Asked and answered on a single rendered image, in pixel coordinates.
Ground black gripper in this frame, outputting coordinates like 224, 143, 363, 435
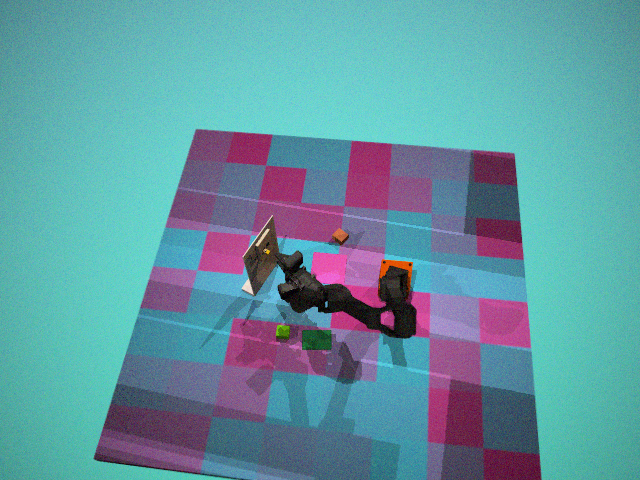
275, 250, 317, 290

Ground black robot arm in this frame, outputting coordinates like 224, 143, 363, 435
277, 265, 417, 339

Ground small green block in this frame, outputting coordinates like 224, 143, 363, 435
276, 325, 290, 339

